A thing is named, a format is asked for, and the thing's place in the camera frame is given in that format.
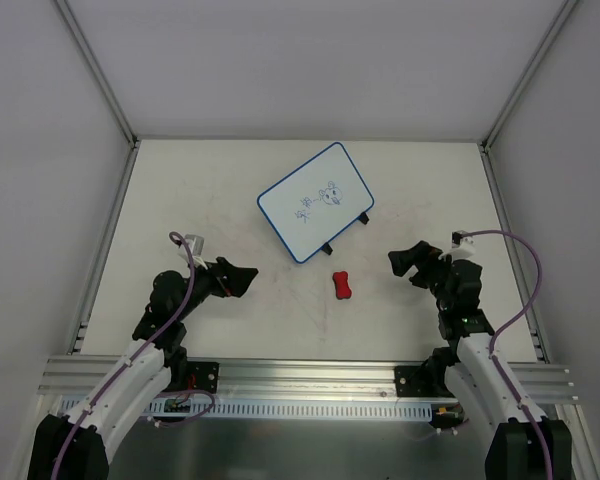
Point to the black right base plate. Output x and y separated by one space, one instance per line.
419 382

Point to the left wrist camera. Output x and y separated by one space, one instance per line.
192 247

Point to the right aluminium frame post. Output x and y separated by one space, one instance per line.
546 42

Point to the blue framed whiteboard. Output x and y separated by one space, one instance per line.
316 202

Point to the aluminium mounting rail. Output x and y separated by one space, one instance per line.
257 379

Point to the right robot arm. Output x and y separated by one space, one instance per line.
519 439

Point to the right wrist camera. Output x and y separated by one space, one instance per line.
462 247

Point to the red bone-shaped eraser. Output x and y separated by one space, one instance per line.
341 285

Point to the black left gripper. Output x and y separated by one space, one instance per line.
223 276

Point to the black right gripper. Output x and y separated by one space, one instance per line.
422 265

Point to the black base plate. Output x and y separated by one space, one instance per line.
195 375
419 382

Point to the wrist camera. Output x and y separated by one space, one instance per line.
192 247
462 247

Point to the left aluminium frame post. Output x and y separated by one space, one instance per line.
95 69

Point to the white slotted cable duct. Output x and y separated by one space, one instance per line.
289 409

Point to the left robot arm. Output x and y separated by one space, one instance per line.
82 443

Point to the aluminium frame post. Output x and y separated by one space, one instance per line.
95 69
546 42

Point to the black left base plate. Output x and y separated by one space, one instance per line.
195 375

